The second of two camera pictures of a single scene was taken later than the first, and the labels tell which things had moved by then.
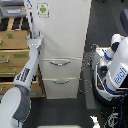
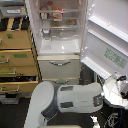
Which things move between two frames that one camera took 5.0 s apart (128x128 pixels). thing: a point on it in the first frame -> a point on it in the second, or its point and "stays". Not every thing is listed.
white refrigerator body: (62, 23) stays
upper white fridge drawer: (61, 67) stays
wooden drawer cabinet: (15, 54) stays
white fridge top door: (63, 24) -> (105, 37)
